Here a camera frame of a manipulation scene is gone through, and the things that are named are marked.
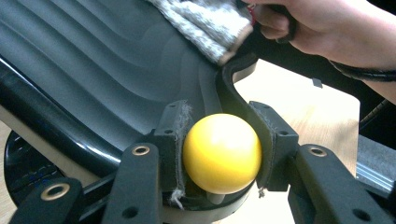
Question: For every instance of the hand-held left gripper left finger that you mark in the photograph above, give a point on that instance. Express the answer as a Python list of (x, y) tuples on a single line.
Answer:
[(172, 149)]

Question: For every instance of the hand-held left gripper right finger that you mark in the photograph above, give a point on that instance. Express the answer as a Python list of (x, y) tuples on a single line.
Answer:
[(280, 146)]

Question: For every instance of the yellow ball knob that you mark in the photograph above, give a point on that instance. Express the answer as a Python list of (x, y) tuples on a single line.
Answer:
[(222, 154)]

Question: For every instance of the grey white fluffy cloth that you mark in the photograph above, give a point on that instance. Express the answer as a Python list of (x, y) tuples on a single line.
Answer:
[(205, 25)]

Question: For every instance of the black wavy tray stand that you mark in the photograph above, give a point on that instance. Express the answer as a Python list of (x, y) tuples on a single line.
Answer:
[(93, 62)]

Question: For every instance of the small grey tape tab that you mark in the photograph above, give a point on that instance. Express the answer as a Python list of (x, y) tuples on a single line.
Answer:
[(317, 82)]

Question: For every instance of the grey metal floor rail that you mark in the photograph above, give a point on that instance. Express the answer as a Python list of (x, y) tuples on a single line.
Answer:
[(373, 177)]

